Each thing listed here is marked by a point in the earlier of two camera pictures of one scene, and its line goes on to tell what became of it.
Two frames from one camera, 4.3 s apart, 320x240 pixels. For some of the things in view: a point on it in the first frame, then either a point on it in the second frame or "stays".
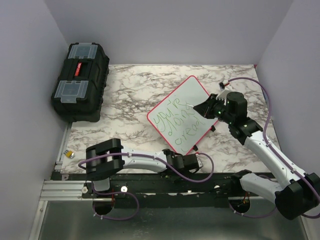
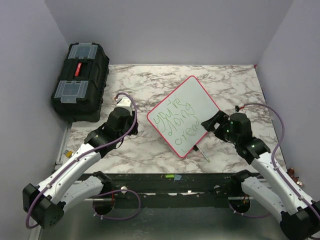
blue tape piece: (177, 177) stays
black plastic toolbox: (77, 93) stays
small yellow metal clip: (69, 154) stays
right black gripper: (205, 108) to (222, 118)
